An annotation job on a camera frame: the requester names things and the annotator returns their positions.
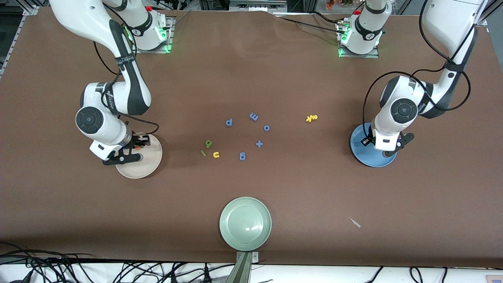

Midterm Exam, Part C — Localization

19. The blue plate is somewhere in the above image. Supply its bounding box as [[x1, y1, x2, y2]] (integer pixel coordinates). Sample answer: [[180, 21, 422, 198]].
[[350, 123, 398, 168]]

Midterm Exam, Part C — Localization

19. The beige brown plate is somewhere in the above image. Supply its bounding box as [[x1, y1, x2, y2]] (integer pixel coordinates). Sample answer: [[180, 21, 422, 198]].
[[115, 134, 163, 179]]

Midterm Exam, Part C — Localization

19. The brown table cover sheet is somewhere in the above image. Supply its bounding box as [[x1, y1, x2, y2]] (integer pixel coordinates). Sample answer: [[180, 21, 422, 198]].
[[0, 6, 503, 270]]

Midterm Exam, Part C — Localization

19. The pale green plate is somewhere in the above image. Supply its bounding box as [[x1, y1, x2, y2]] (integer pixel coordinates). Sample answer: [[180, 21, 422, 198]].
[[219, 197, 272, 252]]

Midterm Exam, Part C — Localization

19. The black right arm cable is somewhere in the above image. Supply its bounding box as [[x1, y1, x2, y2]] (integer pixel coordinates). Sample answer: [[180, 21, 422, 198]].
[[93, 24, 160, 136]]

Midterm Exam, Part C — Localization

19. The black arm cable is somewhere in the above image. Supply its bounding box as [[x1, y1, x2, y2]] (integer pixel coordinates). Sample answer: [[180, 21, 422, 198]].
[[362, 0, 471, 136], [93, 24, 160, 136]]

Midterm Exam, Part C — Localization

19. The aluminium arm base plate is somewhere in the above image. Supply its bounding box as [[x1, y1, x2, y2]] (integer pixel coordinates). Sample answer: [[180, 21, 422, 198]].
[[337, 20, 380, 59], [132, 16, 176, 54]]

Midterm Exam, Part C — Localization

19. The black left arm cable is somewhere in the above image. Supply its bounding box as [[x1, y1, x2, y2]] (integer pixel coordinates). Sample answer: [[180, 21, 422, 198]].
[[362, 0, 471, 136]]

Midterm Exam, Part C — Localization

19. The black base supply cable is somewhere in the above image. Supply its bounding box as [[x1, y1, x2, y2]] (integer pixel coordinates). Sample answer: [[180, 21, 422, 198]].
[[273, 15, 343, 33]]

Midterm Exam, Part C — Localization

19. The grey metal camera post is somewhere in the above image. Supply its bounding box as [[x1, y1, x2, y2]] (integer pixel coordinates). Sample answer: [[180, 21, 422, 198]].
[[235, 252, 260, 283]]

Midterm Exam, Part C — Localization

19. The aluminium frame rail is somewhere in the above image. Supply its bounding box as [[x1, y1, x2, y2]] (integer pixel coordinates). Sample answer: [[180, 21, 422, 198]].
[[0, 5, 40, 79], [474, 0, 503, 28]]

